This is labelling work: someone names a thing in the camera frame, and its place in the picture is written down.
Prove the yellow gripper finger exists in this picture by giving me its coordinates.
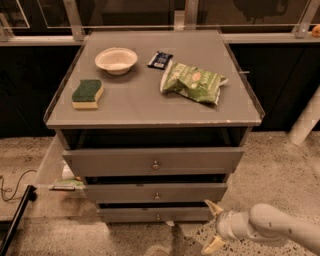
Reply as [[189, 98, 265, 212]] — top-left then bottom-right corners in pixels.
[[205, 199, 224, 218], [201, 235, 226, 255]]

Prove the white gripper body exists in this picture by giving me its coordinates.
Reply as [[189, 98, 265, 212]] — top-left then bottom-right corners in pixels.
[[216, 211, 249, 241]]

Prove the grey bottom drawer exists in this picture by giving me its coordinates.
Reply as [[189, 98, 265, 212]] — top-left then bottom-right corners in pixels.
[[97, 207, 210, 223]]

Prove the grey drawer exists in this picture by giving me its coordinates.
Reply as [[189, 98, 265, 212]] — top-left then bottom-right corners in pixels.
[[84, 183, 227, 203], [97, 207, 210, 223], [63, 147, 244, 177]]

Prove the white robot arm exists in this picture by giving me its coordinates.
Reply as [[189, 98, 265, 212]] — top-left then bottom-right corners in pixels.
[[201, 200, 320, 255]]

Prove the grey top drawer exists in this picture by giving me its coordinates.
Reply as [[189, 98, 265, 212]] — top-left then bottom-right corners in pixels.
[[63, 147, 244, 177]]

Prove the grey drawer cabinet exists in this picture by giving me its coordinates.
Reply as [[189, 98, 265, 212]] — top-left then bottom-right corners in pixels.
[[45, 34, 264, 211]]

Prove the grey middle drawer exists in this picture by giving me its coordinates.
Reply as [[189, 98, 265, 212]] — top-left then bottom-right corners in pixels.
[[84, 183, 227, 203]]

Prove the green chip bag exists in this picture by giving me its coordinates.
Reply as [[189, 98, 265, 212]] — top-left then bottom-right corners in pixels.
[[160, 61, 228, 105]]

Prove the dark blue snack packet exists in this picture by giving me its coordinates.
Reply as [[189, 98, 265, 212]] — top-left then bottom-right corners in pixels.
[[148, 51, 173, 70]]

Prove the green yellow sponge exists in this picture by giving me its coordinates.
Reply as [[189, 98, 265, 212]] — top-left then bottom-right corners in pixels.
[[72, 80, 103, 109]]

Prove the white paper bowl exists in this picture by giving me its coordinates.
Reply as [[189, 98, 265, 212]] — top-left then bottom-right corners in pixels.
[[95, 47, 138, 75]]

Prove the black metal bar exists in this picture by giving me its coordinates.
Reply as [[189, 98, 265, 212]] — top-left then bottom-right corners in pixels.
[[0, 185, 37, 256]]

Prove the metal window railing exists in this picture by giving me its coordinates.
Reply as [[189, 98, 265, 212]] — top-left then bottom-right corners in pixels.
[[0, 0, 320, 46]]

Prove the orange fruit on ledge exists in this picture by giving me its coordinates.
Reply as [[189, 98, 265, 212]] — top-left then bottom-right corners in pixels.
[[311, 24, 320, 37]]

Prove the white post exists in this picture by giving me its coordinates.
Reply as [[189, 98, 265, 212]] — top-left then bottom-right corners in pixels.
[[288, 86, 320, 145]]

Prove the black floor cable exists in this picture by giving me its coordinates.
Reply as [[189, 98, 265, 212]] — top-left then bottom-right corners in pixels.
[[0, 169, 38, 203]]

